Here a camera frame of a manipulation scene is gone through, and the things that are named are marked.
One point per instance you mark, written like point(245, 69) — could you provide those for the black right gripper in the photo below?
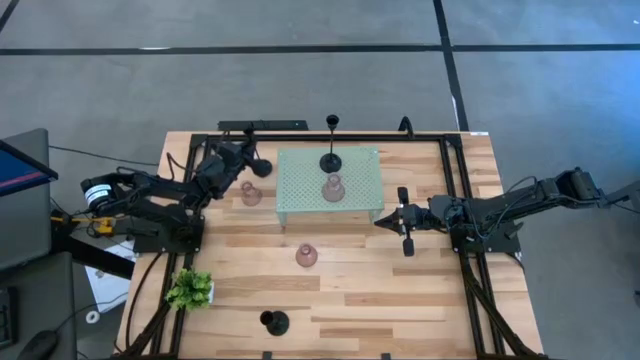
point(417, 216)

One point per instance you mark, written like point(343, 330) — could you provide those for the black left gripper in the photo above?
point(230, 159)

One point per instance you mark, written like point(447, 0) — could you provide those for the tall black candlestick holder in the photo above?
point(278, 324)
point(264, 169)
point(330, 163)

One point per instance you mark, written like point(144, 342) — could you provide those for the pink glass candle holder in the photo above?
point(251, 195)
point(306, 256)
point(333, 191)

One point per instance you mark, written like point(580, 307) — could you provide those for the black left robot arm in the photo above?
point(165, 192)

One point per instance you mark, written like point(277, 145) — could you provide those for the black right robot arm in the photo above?
point(500, 205)

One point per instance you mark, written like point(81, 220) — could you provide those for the black flat bar device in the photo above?
point(280, 125)

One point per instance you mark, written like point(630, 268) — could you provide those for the green perforated metal shelf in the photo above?
point(310, 200)

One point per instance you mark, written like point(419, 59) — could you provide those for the green plant in white pot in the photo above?
point(190, 290)

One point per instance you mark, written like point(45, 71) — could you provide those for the yellow clamp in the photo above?
point(105, 226)

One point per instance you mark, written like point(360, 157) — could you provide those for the black support beam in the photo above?
point(95, 257)

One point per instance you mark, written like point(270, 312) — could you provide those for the white paper sheet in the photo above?
point(107, 290)

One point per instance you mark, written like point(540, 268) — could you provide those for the white tape roll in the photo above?
point(88, 316)

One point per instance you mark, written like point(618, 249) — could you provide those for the dark computer monitor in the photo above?
point(20, 170)

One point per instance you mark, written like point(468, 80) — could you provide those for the black stand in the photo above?
point(622, 196)

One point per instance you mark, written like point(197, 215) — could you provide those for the black computer mouse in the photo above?
point(37, 346)

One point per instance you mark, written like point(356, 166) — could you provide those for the black keyboard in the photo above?
point(6, 320)

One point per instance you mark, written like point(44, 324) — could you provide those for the black aluminium table frame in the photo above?
point(300, 137)

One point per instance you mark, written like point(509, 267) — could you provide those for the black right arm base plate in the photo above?
point(495, 245)

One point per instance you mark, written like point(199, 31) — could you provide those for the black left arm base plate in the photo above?
point(150, 245)

